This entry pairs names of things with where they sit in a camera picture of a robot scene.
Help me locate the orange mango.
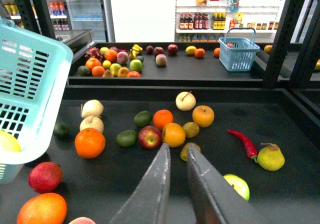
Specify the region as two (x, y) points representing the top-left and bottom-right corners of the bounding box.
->
(16, 192), (68, 224)

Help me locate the green apple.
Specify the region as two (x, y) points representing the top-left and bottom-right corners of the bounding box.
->
(223, 174), (250, 202)

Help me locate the green avocado rear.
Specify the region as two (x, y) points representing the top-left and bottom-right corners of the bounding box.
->
(133, 110), (153, 128)

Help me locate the red pomegranate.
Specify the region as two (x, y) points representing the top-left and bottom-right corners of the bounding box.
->
(28, 161), (63, 194)

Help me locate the golden round pear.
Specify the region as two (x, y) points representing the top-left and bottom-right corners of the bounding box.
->
(192, 105), (215, 128)

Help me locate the far white retail shelf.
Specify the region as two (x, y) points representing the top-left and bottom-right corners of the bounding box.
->
(174, 0), (285, 43)

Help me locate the brown kiwi rear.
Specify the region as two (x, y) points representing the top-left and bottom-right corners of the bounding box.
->
(182, 121), (200, 139)

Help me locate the red apple centre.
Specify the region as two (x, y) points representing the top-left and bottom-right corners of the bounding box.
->
(138, 125), (163, 150)

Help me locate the brown kiwi front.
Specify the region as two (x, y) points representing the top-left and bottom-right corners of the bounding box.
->
(180, 142), (201, 162)

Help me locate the white pear with stem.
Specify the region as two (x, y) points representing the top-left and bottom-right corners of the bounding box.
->
(175, 91), (197, 112)

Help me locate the yellow pear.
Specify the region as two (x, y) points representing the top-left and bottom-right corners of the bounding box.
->
(257, 143), (285, 172)

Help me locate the pink peach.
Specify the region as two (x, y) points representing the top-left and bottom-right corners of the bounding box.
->
(68, 216), (96, 224)

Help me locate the yellow orange fruit centre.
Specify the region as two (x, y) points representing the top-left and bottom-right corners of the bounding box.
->
(162, 122), (186, 148)

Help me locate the dark green lime far left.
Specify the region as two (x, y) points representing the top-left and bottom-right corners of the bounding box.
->
(53, 122), (70, 139)

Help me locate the small tangerine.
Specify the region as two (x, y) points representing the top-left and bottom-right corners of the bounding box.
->
(152, 109), (174, 131)

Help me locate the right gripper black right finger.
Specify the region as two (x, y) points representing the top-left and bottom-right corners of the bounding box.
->
(187, 144), (271, 224)

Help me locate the red chili pepper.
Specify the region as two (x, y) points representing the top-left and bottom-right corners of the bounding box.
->
(227, 129), (258, 163)

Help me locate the light blue plastic basket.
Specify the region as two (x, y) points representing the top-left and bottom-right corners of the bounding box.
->
(0, 18), (73, 184)

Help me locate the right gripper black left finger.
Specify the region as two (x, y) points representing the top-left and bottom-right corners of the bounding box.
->
(109, 143), (171, 224)

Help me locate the green avocado front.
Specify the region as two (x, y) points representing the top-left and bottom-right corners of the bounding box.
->
(115, 129), (138, 148)

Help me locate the small blue basket far shelf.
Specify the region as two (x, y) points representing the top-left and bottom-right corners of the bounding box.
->
(218, 27), (260, 72)

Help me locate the large orange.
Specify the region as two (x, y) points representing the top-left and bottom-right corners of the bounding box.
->
(74, 127), (106, 159)

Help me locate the black shelf upright post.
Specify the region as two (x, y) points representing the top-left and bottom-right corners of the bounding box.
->
(262, 0), (305, 88)

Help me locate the green avocado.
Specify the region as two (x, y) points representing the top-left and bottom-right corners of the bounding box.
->
(115, 129), (138, 148)
(133, 110), (153, 128)

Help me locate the brown kiwi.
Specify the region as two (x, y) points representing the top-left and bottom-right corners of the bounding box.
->
(180, 142), (201, 162)
(182, 121), (200, 139)

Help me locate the yellow lemon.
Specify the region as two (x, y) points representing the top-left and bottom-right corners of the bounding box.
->
(0, 130), (22, 152)

